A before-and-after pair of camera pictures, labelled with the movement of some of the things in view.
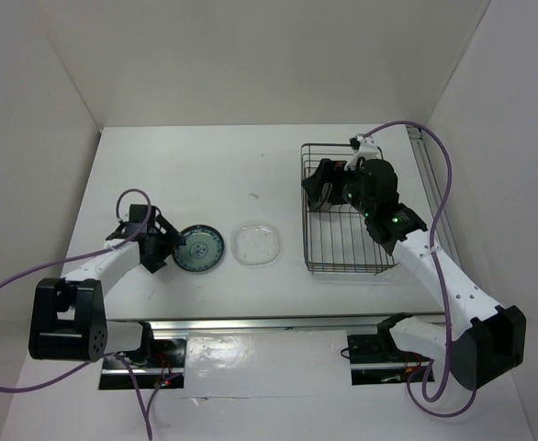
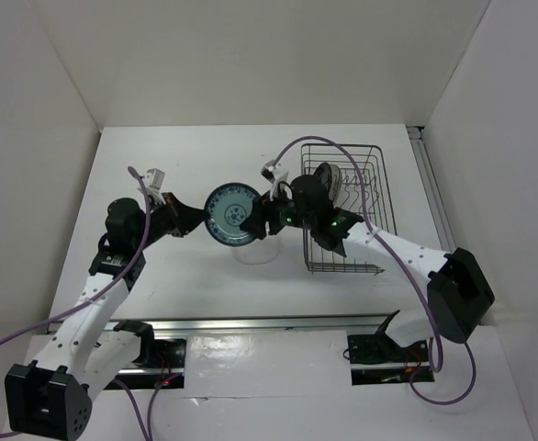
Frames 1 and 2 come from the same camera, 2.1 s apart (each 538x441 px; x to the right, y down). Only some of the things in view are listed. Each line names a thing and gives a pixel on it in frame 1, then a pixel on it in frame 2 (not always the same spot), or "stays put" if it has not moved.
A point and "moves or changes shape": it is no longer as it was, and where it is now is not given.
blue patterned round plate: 203,250 → 227,207
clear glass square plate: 255,243 stays put
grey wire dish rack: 338,240 stays put
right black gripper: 332,171 → 263,209
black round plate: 312,188 moves or changes shape
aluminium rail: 272,323 stays put
